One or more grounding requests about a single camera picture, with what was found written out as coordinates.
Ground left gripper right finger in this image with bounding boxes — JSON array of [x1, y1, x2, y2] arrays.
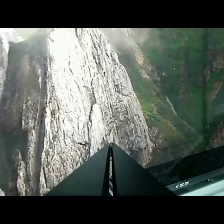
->
[[111, 142, 175, 197]]

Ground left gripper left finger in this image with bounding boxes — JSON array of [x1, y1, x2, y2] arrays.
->
[[46, 143, 111, 197]]

